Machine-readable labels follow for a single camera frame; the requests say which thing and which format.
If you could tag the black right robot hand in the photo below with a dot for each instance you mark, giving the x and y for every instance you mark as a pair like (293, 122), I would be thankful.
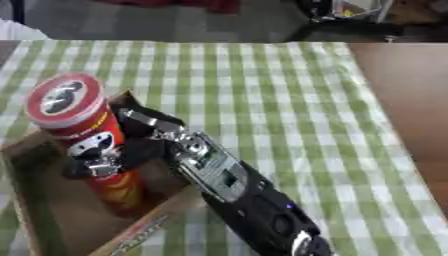
(135, 124)

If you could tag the red cylindrical snack can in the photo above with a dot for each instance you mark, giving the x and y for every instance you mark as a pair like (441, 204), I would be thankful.
(87, 123)

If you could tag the silver and black right robot arm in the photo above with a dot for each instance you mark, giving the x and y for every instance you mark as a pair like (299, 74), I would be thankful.
(245, 186)

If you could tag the open tan cardboard box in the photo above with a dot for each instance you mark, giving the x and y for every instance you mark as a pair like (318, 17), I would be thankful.
(64, 213)

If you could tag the red fabric item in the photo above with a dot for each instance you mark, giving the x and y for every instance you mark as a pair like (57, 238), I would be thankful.
(192, 4)

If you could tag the white ribbed object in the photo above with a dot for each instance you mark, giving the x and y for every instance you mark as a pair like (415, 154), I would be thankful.
(17, 31)

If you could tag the white framed rack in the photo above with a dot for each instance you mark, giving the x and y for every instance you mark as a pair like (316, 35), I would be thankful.
(359, 9)

